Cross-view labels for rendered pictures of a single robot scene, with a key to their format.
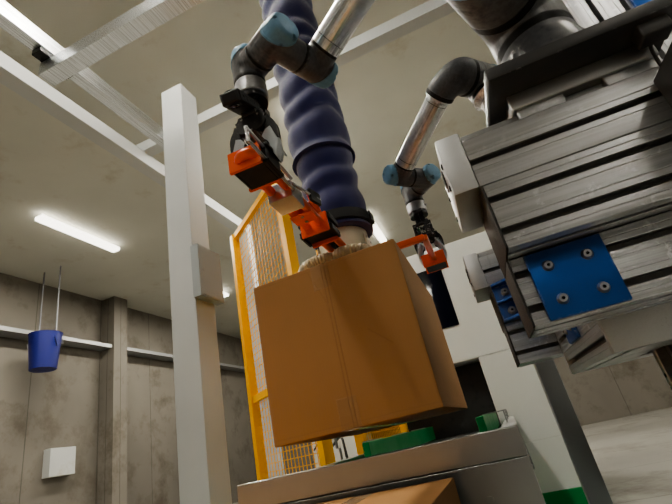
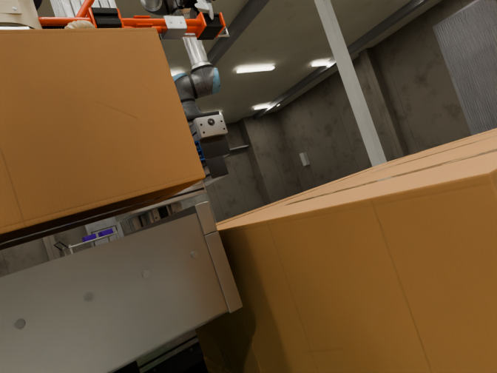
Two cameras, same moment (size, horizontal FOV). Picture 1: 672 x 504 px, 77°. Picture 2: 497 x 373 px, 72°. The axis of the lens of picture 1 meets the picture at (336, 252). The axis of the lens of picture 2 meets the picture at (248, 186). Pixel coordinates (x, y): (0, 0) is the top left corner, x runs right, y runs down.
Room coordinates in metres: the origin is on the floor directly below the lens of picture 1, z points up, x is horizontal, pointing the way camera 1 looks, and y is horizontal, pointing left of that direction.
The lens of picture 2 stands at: (1.62, 0.88, 0.59)
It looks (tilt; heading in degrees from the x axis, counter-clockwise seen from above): 2 degrees up; 222
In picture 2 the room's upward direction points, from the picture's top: 19 degrees counter-clockwise
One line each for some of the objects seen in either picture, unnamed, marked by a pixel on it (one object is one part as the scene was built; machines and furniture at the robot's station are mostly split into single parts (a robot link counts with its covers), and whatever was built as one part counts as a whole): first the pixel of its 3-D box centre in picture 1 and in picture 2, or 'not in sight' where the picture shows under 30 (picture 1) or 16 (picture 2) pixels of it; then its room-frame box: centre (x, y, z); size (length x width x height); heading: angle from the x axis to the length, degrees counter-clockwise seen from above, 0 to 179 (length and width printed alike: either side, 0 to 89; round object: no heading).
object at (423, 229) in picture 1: (422, 226); not in sight; (1.49, -0.35, 1.34); 0.09 x 0.08 x 0.12; 165
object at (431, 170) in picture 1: (422, 178); not in sight; (1.40, -0.39, 1.50); 0.11 x 0.11 x 0.08; 30
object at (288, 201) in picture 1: (285, 198); (172, 27); (0.85, 0.09, 1.20); 0.07 x 0.07 x 0.04; 75
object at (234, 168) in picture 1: (254, 168); (208, 25); (0.73, 0.13, 1.20); 0.08 x 0.07 x 0.05; 165
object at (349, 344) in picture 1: (371, 354); (46, 148); (1.29, -0.04, 0.87); 0.60 x 0.40 x 0.40; 164
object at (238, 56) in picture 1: (248, 69); not in sight; (0.74, 0.11, 1.50); 0.09 x 0.08 x 0.11; 49
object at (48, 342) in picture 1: (46, 350); not in sight; (5.65, 4.31, 2.70); 0.48 x 0.43 x 0.55; 165
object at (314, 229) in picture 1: (319, 230); (104, 26); (1.06, 0.03, 1.20); 0.10 x 0.08 x 0.06; 75
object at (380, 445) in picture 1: (402, 441); not in sight; (2.65, -0.13, 0.60); 1.60 x 0.11 x 0.09; 164
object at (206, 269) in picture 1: (207, 274); not in sight; (2.08, 0.71, 1.62); 0.20 x 0.05 x 0.30; 164
